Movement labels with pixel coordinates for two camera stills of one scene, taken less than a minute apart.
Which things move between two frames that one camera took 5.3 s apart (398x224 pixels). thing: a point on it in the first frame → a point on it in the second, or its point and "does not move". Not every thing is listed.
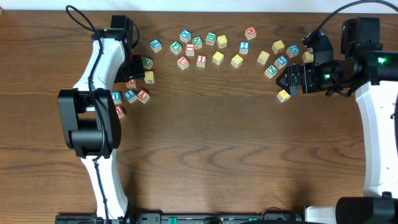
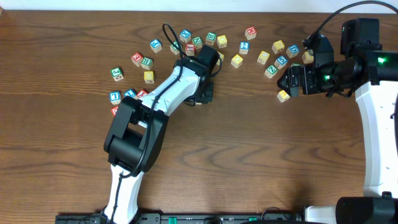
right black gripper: [294, 79] does not move
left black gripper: [135, 69] → [206, 93]
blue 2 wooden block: [244, 47] does not move
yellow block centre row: [217, 58] does not move
